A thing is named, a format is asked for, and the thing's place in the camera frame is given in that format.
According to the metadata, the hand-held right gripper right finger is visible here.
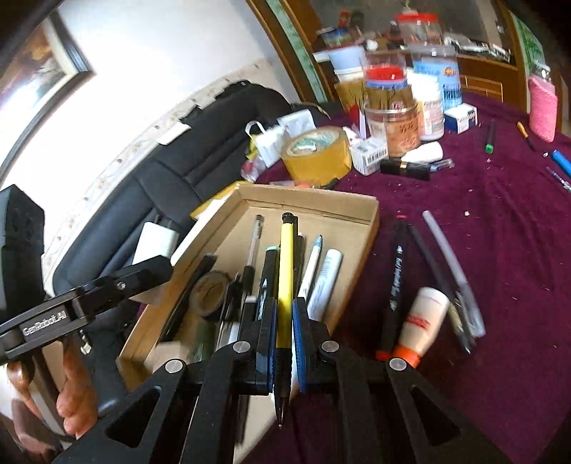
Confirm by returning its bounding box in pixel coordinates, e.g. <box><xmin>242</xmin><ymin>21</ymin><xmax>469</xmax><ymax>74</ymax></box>
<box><xmin>291</xmin><ymin>297</ymin><xmax>514</xmax><ymax>464</ymax></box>

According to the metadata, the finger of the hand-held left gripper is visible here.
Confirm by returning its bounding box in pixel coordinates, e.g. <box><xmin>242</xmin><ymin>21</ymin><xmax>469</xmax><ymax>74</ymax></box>
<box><xmin>0</xmin><ymin>255</ymin><xmax>174</xmax><ymax>362</ymax></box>

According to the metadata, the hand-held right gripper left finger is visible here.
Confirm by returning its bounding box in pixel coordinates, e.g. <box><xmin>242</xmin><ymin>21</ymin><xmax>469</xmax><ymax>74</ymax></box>
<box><xmin>54</xmin><ymin>297</ymin><xmax>279</xmax><ymax>464</ymax></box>

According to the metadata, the black marker with teal band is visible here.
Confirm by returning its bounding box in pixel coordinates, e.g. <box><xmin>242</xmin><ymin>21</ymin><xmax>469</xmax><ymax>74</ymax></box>
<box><xmin>256</xmin><ymin>244</ymin><xmax>279</xmax><ymax>313</ymax></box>

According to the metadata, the black tape roll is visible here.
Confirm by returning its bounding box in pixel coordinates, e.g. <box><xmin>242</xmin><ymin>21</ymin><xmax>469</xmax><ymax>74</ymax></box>
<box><xmin>191</xmin><ymin>270</ymin><xmax>235</xmax><ymax>318</ymax></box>

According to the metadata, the yellow black pen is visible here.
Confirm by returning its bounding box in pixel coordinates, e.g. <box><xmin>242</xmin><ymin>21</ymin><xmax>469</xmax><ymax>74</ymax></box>
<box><xmin>273</xmin><ymin>212</ymin><xmax>299</xmax><ymax>430</ymax></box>

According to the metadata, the long black marker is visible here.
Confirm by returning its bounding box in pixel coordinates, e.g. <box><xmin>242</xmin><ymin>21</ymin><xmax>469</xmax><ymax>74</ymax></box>
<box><xmin>294</xmin><ymin>232</ymin><xmax>308</xmax><ymax>299</ymax></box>

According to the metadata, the clear gel pen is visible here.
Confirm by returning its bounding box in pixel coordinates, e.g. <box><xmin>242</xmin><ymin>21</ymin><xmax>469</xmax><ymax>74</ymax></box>
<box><xmin>241</xmin><ymin>214</ymin><xmax>265</xmax><ymax>308</ymax></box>

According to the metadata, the cardboard tray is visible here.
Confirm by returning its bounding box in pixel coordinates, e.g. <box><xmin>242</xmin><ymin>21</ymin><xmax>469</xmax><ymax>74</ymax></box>
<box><xmin>117</xmin><ymin>182</ymin><xmax>381</xmax><ymax>462</ymax></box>

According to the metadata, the person's left hand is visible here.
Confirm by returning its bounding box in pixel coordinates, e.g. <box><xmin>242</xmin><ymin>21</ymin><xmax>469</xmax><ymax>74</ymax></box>
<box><xmin>6</xmin><ymin>339</ymin><xmax>98</xmax><ymax>440</ymax></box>

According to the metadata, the black flat strip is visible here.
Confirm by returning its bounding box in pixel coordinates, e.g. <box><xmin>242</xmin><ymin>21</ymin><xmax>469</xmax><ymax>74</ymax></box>
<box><xmin>158</xmin><ymin>253</ymin><xmax>218</xmax><ymax>343</ymax></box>

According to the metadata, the green lighter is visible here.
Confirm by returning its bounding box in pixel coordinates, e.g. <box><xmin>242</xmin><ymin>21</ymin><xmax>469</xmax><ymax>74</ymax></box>
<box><xmin>190</xmin><ymin>321</ymin><xmax>217</xmax><ymax>362</ymax></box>

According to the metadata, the white marker with print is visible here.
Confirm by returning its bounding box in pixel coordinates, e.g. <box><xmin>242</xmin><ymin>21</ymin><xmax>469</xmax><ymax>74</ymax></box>
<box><xmin>307</xmin><ymin>248</ymin><xmax>343</xmax><ymax>322</ymax></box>

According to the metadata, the black marker with red cap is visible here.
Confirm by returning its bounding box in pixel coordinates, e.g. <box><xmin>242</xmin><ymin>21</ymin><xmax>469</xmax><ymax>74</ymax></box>
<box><xmin>375</xmin><ymin>215</ymin><xmax>411</xmax><ymax>361</ymax></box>

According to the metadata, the black padded chair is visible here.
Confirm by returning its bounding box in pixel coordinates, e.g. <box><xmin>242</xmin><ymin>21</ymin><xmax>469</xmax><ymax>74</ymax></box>
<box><xmin>42</xmin><ymin>80</ymin><xmax>331</xmax><ymax>415</ymax></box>

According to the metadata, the white bottle with orange cap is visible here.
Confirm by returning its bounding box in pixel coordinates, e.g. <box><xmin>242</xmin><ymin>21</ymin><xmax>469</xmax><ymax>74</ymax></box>
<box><xmin>395</xmin><ymin>287</ymin><xmax>451</xmax><ymax>369</ymax></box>

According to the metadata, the thin black pen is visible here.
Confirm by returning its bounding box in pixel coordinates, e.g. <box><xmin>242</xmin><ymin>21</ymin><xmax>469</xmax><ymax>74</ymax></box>
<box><xmin>407</xmin><ymin>224</ymin><xmax>476</xmax><ymax>355</ymax></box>

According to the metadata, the translucent white pen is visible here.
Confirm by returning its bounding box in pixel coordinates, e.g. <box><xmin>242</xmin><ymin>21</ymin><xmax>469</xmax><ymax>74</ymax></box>
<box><xmin>421</xmin><ymin>210</ymin><xmax>487</xmax><ymax>338</ymax></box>

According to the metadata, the yellow tape roll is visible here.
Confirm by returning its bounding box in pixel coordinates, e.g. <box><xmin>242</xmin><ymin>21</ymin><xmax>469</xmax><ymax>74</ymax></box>
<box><xmin>280</xmin><ymin>126</ymin><xmax>353</xmax><ymax>187</ymax></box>

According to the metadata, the white paper bag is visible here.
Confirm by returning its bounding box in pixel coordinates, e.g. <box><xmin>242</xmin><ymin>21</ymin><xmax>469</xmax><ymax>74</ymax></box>
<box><xmin>244</xmin><ymin>120</ymin><xmax>288</xmax><ymax>168</ymax></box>

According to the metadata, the small white barcode box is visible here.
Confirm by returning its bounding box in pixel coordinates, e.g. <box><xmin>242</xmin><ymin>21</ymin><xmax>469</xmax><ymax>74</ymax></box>
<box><xmin>349</xmin><ymin>135</ymin><xmax>389</xmax><ymax>176</ymax></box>

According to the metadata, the black lipstick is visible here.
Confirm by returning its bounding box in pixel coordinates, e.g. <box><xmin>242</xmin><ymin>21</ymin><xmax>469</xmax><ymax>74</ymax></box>
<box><xmin>379</xmin><ymin>158</ymin><xmax>431</xmax><ymax>180</ymax></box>

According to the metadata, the purple velvet tablecloth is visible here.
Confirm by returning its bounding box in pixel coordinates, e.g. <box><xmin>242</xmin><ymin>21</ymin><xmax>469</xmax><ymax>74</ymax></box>
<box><xmin>250</xmin><ymin>91</ymin><xmax>571</xmax><ymax>464</ymax></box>

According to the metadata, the white plastic packet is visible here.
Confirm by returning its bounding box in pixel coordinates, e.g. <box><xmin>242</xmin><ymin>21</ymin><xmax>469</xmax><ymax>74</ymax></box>
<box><xmin>277</xmin><ymin>109</ymin><xmax>315</xmax><ymax>137</ymax></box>

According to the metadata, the white tube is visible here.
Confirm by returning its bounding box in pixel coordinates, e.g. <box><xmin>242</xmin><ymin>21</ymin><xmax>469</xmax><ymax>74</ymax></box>
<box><xmin>400</xmin><ymin>141</ymin><xmax>444</xmax><ymax>163</ymax></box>

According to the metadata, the clear jar with brown label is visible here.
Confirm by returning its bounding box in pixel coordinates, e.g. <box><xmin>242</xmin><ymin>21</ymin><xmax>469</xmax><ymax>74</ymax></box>
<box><xmin>363</xmin><ymin>99</ymin><xmax>422</xmax><ymax>157</ymax></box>

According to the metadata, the gold box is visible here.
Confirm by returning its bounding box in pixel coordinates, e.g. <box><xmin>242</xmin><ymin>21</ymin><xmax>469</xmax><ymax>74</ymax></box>
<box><xmin>334</xmin><ymin>79</ymin><xmax>371</xmax><ymax>130</ymax></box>

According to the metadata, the white medicine bottle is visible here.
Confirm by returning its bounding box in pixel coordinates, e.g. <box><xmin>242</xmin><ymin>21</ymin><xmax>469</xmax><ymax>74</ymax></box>
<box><xmin>407</xmin><ymin>74</ymin><xmax>446</xmax><ymax>141</ymax></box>

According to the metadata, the patterned jar with red lid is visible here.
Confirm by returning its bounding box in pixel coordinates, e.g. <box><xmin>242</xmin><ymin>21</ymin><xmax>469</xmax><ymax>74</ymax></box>
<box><xmin>363</xmin><ymin>65</ymin><xmax>409</xmax><ymax>110</ymax></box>

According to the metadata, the blue and white box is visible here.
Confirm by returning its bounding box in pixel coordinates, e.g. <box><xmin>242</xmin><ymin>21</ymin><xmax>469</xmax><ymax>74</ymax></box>
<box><xmin>443</xmin><ymin>102</ymin><xmax>479</xmax><ymax>135</ymax></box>

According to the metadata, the white bowl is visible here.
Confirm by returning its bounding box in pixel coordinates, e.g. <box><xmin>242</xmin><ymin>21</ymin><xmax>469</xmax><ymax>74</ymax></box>
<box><xmin>312</xmin><ymin>46</ymin><xmax>367</xmax><ymax>83</ymax></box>

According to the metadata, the large jar with blue label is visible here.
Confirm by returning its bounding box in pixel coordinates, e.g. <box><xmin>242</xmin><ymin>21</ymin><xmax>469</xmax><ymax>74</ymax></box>
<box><xmin>410</xmin><ymin>45</ymin><xmax>461</xmax><ymax>108</ymax></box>

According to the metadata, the clear tester pen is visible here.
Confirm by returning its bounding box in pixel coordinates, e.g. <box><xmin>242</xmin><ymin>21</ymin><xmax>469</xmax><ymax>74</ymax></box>
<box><xmin>545</xmin><ymin>166</ymin><xmax>571</xmax><ymax>192</ymax></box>

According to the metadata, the yellow black screwdriver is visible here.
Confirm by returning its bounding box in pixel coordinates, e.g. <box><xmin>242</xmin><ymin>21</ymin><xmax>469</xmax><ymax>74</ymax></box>
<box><xmin>516</xmin><ymin>120</ymin><xmax>536</xmax><ymax>151</ymax></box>

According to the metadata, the blue lighter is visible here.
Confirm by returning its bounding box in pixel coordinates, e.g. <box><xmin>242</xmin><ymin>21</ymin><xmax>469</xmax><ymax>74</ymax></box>
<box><xmin>552</xmin><ymin>149</ymin><xmax>571</xmax><ymax>177</ymax></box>

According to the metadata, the wooden sideboard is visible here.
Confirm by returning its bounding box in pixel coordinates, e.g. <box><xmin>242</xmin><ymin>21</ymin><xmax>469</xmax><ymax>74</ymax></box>
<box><xmin>455</xmin><ymin>49</ymin><xmax>522</xmax><ymax>108</ymax></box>

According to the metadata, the pink knitted bottle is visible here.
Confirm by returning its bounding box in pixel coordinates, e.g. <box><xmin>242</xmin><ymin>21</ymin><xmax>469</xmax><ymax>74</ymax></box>
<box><xmin>527</xmin><ymin>67</ymin><xmax>559</xmax><ymax>143</ymax></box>

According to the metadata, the clear jar with red lid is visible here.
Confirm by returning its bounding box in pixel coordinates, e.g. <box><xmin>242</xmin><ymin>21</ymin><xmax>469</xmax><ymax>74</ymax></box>
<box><xmin>395</xmin><ymin>12</ymin><xmax>443</xmax><ymax>47</ymax></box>

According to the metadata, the framed wall picture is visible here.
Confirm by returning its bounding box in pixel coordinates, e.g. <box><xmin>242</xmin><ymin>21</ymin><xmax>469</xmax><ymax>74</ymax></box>
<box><xmin>0</xmin><ymin>11</ymin><xmax>96</xmax><ymax>179</ymax></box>

